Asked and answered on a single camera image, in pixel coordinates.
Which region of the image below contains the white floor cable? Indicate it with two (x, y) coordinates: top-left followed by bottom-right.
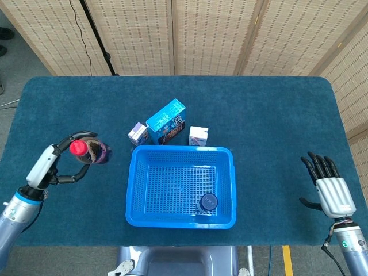
(0, 98), (20, 109)

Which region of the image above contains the blue plastic perforated basket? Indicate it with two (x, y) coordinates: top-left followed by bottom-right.
(125, 144), (237, 229)

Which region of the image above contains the thin black hanging cable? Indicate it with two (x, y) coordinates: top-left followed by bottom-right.
(68, 0), (93, 77)

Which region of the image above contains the bamboo folding screen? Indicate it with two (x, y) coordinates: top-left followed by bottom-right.
(0, 0), (368, 185)

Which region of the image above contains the black tripod pole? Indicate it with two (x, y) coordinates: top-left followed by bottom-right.
(79, 0), (120, 77)

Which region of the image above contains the small purple carton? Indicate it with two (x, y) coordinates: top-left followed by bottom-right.
(127, 121), (150, 146)

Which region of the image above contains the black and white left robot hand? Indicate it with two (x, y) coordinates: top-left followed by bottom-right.
(25, 131), (98, 190)

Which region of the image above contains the cola bottle red cap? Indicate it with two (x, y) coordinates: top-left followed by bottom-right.
(69, 139), (112, 165)

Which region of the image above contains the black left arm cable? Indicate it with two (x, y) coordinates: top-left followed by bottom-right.
(21, 195), (45, 233)

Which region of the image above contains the white bottle blue cap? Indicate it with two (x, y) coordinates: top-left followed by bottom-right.
(196, 193), (219, 215)

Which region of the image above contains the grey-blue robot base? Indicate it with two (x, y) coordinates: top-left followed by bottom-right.
(108, 246), (251, 276)

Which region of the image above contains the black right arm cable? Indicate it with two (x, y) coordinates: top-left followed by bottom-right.
(321, 227), (350, 276)

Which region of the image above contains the blue cookie box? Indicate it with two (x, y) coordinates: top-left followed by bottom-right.
(145, 98), (187, 145)

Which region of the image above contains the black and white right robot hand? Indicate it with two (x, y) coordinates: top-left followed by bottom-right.
(298, 151), (357, 219)

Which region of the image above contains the teal table mat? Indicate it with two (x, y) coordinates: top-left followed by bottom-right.
(0, 75), (368, 248)

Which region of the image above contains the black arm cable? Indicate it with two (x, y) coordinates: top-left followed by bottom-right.
(321, 227), (350, 276)
(21, 195), (45, 233)

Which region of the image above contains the small white carton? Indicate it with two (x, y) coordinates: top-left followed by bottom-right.
(188, 125), (209, 147)

